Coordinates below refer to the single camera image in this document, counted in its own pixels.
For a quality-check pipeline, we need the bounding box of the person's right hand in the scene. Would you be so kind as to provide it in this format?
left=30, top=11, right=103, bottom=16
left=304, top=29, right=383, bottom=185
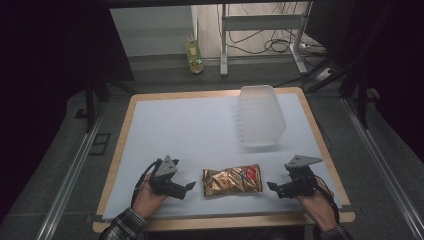
left=294, top=179, right=338, bottom=233

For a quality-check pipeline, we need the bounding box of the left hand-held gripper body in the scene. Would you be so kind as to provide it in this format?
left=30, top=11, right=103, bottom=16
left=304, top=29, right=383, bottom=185
left=148, top=154, right=183, bottom=198

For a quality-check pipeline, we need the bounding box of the white table mat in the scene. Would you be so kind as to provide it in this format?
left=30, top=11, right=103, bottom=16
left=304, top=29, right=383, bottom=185
left=101, top=92, right=343, bottom=221

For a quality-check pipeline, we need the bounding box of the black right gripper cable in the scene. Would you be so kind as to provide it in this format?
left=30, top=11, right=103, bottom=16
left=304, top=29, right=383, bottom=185
left=312, top=182, right=342, bottom=225

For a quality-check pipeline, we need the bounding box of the gold foil snack packet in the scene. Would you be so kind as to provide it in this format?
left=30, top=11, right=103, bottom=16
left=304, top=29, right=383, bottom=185
left=201, top=163, right=264, bottom=198

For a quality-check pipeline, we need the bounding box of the white metal desk frame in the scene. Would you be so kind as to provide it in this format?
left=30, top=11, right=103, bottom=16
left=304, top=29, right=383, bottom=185
left=219, top=1, right=314, bottom=78

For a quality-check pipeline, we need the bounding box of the white power strip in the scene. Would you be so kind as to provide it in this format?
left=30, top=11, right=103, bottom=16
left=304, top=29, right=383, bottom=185
left=298, top=40, right=328, bottom=56

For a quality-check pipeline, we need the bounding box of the black tripod stand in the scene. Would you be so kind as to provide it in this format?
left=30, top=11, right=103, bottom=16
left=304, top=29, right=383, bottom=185
left=305, top=49, right=381, bottom=130
left=75, top=75, right=138, bottom=135

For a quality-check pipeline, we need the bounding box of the yellow-green bottle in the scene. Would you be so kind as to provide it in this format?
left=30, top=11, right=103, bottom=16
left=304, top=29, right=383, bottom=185
left=184, top=31, right=205, bottom=75

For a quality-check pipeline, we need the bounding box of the translucent plastic container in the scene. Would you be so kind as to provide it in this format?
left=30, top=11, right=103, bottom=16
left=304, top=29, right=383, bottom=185
left=236, top=84, right=287, bottom=148

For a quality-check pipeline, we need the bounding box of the dark curtain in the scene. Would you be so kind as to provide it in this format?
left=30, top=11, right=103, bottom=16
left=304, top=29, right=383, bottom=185
left=304, top=0, right=424, bottom=164
left=0, top=0, right=136, bottom=221

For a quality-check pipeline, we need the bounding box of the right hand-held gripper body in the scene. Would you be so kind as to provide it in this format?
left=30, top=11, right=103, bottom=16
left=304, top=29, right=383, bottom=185
left=279, top=154, right=324, bottom=200

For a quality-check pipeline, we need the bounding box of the tangle of black floor cables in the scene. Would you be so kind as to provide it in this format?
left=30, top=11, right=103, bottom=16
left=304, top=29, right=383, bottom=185
left=216, top=2, right=305, bottom=56

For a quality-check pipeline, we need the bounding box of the silver floor rail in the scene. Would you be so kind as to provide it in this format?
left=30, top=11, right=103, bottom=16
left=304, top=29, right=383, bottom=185
left=342, top=96, right=424, bottom=240
left=34, top=102, right=108, bottom=240

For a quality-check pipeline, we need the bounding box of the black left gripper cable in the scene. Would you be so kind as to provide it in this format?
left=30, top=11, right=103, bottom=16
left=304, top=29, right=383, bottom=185
left=130, top=158, right=164, bottom=208

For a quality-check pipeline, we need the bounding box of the person's left hand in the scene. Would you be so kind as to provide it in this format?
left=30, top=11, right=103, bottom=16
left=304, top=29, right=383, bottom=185
left=131, top=172, right=168, bottom=220

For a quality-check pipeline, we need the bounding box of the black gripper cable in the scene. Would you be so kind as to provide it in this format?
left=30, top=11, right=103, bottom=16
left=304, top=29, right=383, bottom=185
left=312, top=182, right=342, bottom=225
left=130, top=158, right=164, bottom=208

